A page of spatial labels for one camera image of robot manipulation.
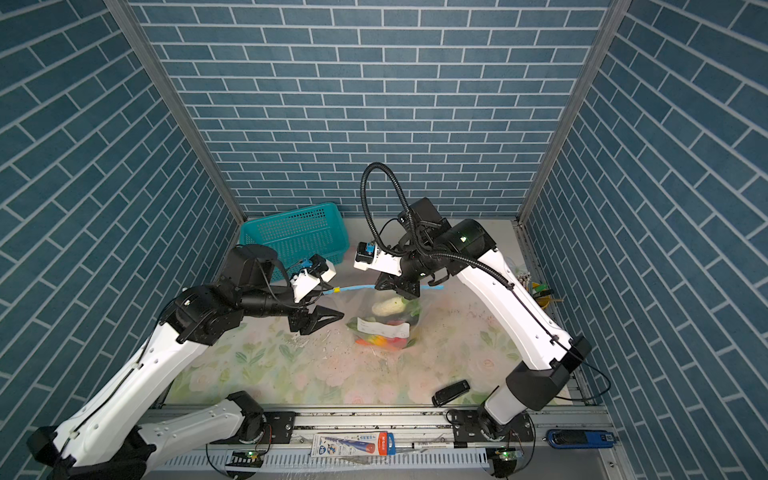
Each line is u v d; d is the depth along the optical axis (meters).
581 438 0.69
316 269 0.51
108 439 0.38
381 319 0.82
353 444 0.71
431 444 0.71
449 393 0.77
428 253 0.46
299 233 1.15
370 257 0.53
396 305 0.79
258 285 0.49
